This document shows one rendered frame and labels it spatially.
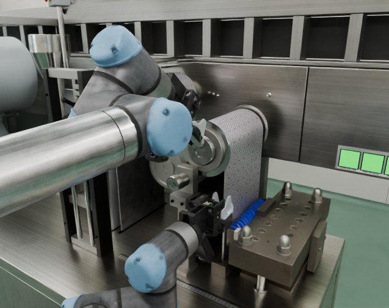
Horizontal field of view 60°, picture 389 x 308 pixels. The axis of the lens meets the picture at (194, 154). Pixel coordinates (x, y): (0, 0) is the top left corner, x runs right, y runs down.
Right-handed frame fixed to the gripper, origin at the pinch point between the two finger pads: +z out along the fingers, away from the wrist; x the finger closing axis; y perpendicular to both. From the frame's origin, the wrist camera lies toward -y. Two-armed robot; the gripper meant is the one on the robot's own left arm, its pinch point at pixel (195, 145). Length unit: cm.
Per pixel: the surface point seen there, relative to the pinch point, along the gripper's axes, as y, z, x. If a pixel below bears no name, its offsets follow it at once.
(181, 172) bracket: -5.9, 5.5, 4.5
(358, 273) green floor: 2, 202, -32
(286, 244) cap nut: -14.3, 16.0, -23.2
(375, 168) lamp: 15, 34, -37
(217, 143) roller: 2.3, 2.3, -4.4
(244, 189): -2.1, 23.3, -6.1
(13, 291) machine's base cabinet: -55, 16, 55
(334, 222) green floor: 42, 250, -4
